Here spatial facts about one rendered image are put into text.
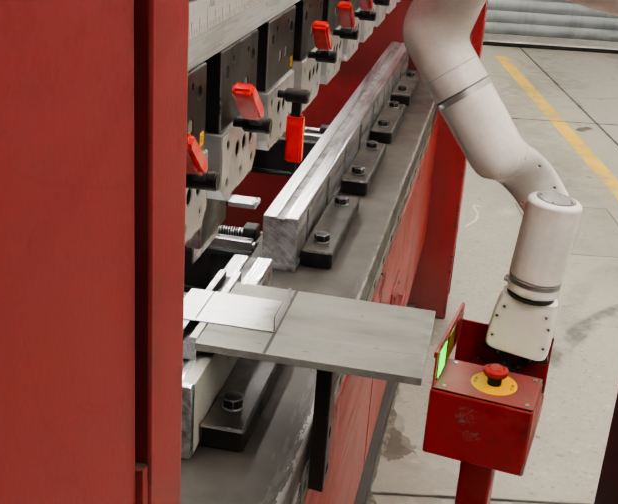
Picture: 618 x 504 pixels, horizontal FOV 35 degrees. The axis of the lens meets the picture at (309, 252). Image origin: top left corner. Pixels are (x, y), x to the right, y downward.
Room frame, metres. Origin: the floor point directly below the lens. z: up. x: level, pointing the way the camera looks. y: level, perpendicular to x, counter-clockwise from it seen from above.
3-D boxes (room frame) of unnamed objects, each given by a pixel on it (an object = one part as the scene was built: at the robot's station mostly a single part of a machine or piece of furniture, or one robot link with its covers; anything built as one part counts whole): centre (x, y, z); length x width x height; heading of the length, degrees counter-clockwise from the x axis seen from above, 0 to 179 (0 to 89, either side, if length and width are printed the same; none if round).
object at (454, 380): (1.40, -0.31, 0.75); 0.20 x 0.16 x 0.18; 161
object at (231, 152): (1.08, 0.13, 1.26); 0.15 x 0.09 x 0.17; 170
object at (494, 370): (1.36, -0.30, 0.79); 0.04 x 0.04 x 0.04
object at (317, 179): (2.35, -0.10, 0.92); 1.67 x 0.06 x 0.10; 170
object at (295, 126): (1.24, 0.03, 1.20); 0.04 x 0.02 x 0.10; 80
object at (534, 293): (1.44, -0.36, 0.92); 0.09 x 0.08 x 0.03; 71
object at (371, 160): (2.08, -0.11, 0.89); 0.30 x 0.05 x 0.03; 170
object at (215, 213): (1.10, 0.12, 1.13); 0.10 x 0.02 x 0.10; 170
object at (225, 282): (1.12, 0.12, 0.99); 0.20 x 0.03 x 0.03; 170
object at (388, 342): (1.08, -0.02, 1.00); 0.26 x 0.18 x 0.01; 80
